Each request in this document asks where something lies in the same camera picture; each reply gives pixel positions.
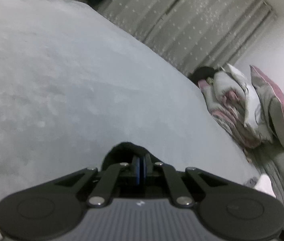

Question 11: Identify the folded white garment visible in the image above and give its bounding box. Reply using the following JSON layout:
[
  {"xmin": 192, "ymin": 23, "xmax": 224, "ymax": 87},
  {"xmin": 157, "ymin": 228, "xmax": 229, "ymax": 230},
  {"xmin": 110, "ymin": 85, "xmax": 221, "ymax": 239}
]
[{"xmin": 253, "ymin": 174, "xmax": 276, "ymax": 198}]

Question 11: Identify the black item behind quilt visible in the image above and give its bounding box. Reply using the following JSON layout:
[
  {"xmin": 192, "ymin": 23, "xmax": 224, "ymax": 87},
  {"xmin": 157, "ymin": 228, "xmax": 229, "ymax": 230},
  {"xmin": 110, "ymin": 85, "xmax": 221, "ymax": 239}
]
[{"xmin": 188, "ymin": 66, "xmax": 218, "ymax": 86}]

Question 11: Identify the grey bed sheet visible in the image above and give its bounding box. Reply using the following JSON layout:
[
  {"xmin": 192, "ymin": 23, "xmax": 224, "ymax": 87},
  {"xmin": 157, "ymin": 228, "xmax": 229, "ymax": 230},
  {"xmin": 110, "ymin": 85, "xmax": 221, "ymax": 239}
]
[{"xmin": 0, "ymin": 0, "xmax": 263, "ymax": 241}]

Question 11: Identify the pink grey pillow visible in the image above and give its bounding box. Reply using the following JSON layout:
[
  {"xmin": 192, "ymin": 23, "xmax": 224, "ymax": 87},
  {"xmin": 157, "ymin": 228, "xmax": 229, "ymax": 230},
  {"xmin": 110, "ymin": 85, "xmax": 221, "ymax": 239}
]
[{"xmin": 250, "ymin": 65, "xmax": 284, "ymax": 148}]

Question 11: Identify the grey dotted curtain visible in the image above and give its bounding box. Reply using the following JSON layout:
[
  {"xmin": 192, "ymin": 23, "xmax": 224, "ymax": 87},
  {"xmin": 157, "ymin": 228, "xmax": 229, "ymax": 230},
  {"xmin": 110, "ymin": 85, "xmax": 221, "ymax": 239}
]
[{"xmin": 97, "ymin": 0, "xmax": 276, "ymax": 76}]

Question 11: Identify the folded grey garment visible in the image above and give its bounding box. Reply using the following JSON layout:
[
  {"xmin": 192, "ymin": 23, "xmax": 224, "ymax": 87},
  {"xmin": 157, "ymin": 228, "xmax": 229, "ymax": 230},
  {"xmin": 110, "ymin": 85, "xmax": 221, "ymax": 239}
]
[{"xmin": 244, "ymin": 177, "xmax": 258, "ymax": 188}]

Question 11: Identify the folded pink white quilt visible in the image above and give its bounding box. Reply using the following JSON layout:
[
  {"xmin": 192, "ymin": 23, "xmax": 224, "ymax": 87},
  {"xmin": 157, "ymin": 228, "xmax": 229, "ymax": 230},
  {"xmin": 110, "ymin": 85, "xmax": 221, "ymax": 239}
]
[{"xmin": 197, "ymin": 64, "xmax": 273, "ymax": 149}]

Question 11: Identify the black garment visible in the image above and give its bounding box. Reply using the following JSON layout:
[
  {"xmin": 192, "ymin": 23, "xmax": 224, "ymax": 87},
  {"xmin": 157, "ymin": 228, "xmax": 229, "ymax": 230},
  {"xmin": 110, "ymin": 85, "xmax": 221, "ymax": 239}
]
[{"xmin": 101, "ymin": 142, "xmax": 162, "ymax": 174}]

